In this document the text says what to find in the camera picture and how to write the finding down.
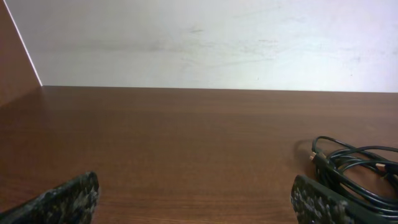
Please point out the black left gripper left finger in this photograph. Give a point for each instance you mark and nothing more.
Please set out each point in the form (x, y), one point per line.
(74, 201)

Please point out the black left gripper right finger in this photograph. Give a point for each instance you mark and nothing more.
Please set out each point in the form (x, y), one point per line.
(314, 203)

